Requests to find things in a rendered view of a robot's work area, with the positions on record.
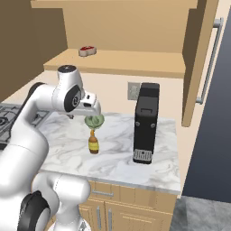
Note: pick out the tan open wall cabinet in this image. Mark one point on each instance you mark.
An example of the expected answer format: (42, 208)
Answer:
(126, 33)

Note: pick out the dark grey fridge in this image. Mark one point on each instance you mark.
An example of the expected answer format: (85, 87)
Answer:
(210, 144)

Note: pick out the black hob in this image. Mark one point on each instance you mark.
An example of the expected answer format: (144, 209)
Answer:
(9, 123)

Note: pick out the black coffee machine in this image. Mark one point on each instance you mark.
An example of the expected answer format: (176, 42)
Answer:
(146, 120)

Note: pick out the red and white bar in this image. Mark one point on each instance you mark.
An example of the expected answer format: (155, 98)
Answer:
(87, 50)

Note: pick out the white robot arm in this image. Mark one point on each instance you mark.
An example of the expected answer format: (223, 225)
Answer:
(24, 156)

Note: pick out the tan base cupboard door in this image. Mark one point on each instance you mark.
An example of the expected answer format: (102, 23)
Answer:
(90, 215)
(138, 218)

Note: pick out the grey wall outlet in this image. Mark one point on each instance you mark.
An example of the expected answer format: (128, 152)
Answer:
(132, 91)

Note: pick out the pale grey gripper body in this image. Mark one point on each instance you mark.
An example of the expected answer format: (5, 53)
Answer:
(87, 111)

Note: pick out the tan cabinet door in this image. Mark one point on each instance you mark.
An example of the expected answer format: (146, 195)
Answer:
(195, 60)

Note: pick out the wide tan drawer front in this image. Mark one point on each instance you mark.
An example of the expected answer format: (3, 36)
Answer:
(147, 198)

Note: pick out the brown cabinet door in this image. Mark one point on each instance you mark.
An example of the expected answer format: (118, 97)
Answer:
(27, 42)

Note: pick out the amber honey bottle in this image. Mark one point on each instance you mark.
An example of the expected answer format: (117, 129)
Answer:
(94, 145)

